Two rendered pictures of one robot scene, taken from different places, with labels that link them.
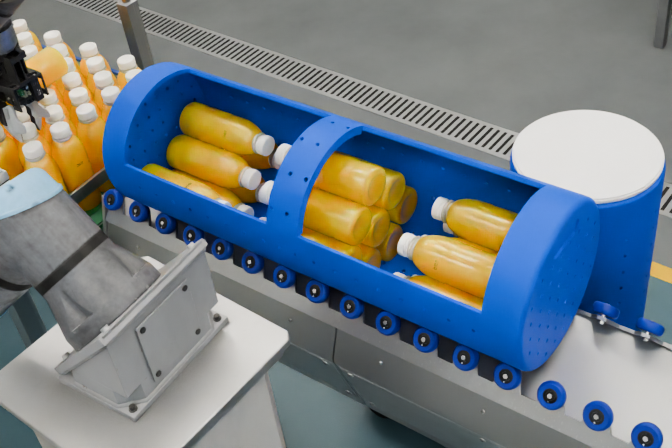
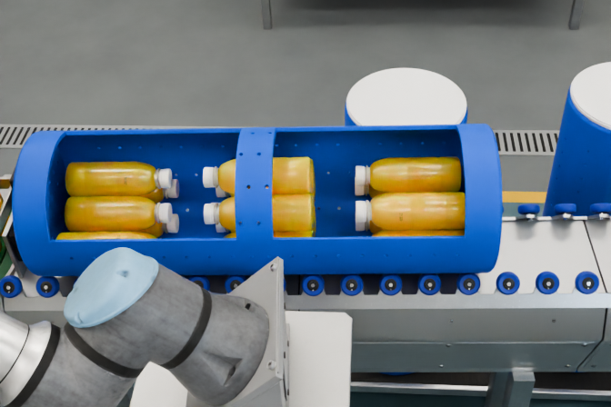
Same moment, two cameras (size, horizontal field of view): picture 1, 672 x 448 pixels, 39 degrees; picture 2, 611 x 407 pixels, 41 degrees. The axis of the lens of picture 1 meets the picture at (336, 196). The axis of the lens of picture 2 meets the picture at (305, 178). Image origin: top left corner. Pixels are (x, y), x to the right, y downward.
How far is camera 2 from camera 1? 0.70 m
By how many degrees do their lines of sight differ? 28
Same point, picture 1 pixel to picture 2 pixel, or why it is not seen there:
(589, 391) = (519, 271)
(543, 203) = (473, 137)
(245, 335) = (315, 331)
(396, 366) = (365, 318)
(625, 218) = not seen: hidden behind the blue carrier
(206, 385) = (320, 384)
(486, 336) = (469, 254)
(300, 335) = not seen: hidden behind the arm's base
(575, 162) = (405, 111)
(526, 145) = (359, 110)
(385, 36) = (34, 80)
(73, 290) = (215, 346)
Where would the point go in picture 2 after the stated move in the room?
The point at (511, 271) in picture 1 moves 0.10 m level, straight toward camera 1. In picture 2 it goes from (482, 194) to (516, 231)
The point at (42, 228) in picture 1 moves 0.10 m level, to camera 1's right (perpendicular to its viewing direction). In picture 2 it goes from (168, 299) to (234, 260)
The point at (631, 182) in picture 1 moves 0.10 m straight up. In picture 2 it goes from (454, 112) to (457, 75)
